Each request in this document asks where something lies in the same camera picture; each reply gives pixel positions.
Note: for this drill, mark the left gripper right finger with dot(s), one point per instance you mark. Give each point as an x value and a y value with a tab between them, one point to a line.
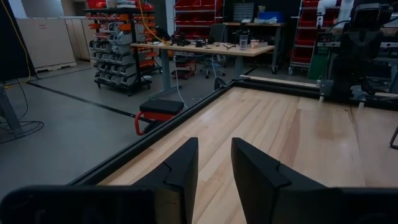
258	186

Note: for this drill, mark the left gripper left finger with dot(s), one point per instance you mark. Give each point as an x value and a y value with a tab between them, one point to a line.
180	186

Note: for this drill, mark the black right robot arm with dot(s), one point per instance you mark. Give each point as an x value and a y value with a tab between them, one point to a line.
357	56

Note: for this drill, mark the red and black rolling stool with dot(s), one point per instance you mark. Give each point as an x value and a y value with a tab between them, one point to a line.
160	106

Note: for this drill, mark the red stool under workbench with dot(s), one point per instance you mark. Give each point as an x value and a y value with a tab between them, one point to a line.
186	67

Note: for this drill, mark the workbench with grey legs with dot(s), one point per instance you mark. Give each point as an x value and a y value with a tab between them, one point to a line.
217	49

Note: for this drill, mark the paper cup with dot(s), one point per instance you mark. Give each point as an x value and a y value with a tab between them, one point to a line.
254	44

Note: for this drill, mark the clear drinking glass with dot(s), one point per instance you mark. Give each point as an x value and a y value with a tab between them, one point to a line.
243	43

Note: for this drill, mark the rack of grey orange bins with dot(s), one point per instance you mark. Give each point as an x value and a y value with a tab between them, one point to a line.
118	56

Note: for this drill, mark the black device on workbench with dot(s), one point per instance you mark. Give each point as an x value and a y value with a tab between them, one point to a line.
180	40

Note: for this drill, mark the red shelving rack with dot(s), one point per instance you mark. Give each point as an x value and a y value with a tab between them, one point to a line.
303	37
196	18

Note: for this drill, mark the grey office chair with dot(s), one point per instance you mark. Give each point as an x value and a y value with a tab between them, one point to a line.
216	34

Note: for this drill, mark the wooden table with black legs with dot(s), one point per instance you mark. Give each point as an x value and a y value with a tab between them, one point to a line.
255	24

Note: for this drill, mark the blue bin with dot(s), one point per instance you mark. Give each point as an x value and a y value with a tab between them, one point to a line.
270	17

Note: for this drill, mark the small parts drawer cabinet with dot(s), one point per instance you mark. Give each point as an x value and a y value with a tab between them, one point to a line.
244	12

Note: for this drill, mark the grey metal table leg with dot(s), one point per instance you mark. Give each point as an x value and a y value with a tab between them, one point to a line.
9	115

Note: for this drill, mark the beige cabinet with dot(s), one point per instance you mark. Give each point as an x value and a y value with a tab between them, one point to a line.
46	43

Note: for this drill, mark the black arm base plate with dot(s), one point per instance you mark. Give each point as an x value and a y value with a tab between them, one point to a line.
326	87

